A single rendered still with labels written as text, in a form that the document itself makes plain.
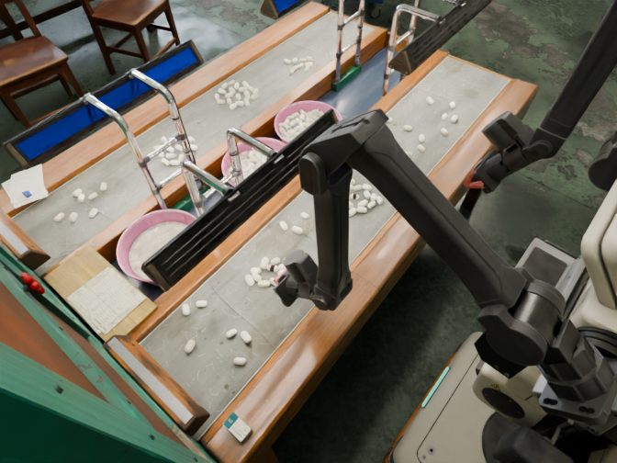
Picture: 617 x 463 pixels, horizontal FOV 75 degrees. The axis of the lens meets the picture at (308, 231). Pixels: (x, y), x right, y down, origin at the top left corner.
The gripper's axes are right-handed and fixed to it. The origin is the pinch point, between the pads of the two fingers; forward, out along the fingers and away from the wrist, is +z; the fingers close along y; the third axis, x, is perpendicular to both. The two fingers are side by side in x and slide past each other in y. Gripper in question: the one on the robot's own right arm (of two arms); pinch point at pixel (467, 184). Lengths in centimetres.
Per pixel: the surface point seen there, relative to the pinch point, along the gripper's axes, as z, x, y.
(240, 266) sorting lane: 42, -25, 49
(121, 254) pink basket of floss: 54, -52, 70
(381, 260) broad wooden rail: 25.0, 2.0, 20.4
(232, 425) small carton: 23, 1, 80
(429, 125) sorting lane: 37, -17, -45
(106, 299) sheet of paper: 46, -43, 81
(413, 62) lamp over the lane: 9.8, -35.6, -27.9
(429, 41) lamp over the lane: 9, -37, -39
